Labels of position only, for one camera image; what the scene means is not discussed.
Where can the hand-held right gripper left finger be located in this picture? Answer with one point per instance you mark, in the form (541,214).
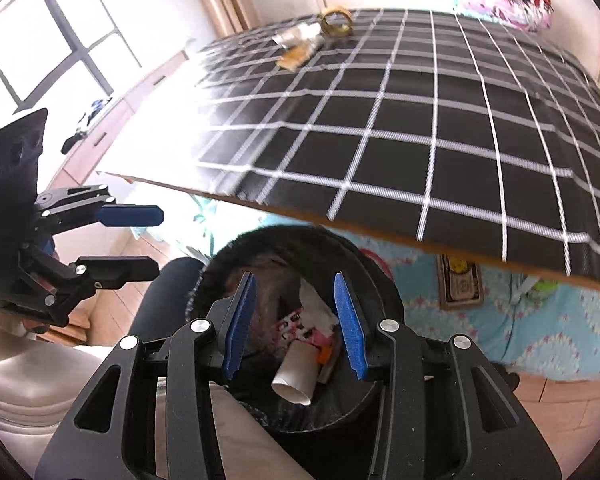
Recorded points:
(240,325)

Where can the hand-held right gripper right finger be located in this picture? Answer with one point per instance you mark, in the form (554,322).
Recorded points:
(350,325)

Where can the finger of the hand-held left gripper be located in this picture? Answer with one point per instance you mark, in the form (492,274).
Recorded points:
(130,215)
(115,271)

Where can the white tissue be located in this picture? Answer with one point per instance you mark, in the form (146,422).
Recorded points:
(320,305)

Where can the black trash bin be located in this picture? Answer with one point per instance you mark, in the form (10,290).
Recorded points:
(360,270)

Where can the white paper cup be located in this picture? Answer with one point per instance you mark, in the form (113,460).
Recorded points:
(297,372)

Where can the pink spotted wrapper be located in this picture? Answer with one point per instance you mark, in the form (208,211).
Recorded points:
(292,325)

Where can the dark items on cabinet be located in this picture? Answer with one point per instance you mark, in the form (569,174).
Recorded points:
(87,122)

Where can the wooden window cabinet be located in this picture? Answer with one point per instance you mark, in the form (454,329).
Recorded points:
(130,110)

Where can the yellow patterned box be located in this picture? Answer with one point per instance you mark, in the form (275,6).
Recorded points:
(460,282)

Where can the window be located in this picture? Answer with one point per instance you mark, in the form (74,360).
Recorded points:
(55,35)

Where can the green plastic bag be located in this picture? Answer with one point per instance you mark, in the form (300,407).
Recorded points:
(537,287)

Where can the black white grid cloth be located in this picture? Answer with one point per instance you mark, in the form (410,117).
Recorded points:
(405,125)

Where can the silver blister pack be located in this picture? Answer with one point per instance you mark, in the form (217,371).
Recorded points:
(290,37)

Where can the yellow tape roll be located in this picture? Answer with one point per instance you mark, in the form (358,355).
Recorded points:
(336,21)

